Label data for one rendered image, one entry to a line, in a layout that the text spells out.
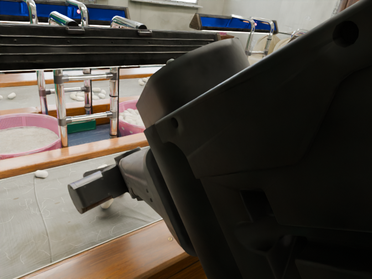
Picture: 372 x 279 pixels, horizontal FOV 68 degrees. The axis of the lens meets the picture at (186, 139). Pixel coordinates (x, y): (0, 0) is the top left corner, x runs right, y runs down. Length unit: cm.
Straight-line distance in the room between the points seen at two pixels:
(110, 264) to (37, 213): 23
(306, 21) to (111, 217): 561
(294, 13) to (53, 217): 582
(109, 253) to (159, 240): 10
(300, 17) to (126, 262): 578
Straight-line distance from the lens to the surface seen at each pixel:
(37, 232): 66
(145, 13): 632
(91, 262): 55
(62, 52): 59
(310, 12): 597
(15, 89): 141
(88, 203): 49
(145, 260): 55
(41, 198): 73
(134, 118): 109
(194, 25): 146
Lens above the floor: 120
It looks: 28 degrees down
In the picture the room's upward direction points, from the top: 8 degrees clockwise
